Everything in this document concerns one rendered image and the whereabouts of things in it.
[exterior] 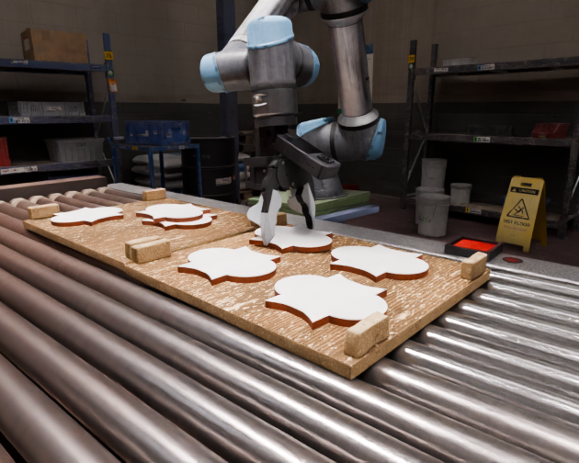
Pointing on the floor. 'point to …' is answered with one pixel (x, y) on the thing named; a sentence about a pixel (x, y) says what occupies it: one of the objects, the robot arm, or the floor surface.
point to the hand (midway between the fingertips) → (292, 235)
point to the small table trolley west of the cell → (153, 159)
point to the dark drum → (210, 168)
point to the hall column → (228, 102)
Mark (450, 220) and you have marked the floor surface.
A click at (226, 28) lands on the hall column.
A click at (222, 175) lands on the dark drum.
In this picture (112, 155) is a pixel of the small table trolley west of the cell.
